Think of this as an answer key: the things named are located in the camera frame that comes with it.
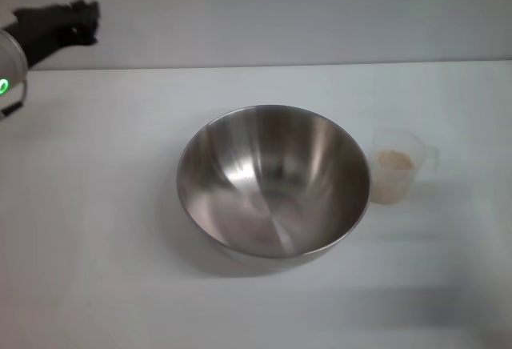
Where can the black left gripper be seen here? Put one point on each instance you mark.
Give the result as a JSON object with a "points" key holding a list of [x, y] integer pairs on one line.
{"points": [[44, 29]]}

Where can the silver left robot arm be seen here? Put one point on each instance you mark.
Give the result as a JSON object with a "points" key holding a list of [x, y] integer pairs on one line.
{"points": [[10, 65]]}

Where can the clear plastic measuring cup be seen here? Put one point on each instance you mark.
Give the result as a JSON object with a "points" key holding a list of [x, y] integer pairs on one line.
{"points": [[394, 141]]}

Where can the stainless steel mixing bowl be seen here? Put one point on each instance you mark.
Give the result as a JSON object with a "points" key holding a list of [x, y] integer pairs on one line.
{"points": [[272, 189]]}

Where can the white rice grains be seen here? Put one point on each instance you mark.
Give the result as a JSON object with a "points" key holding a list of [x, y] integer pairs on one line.
{"points": [[394, 177]]}

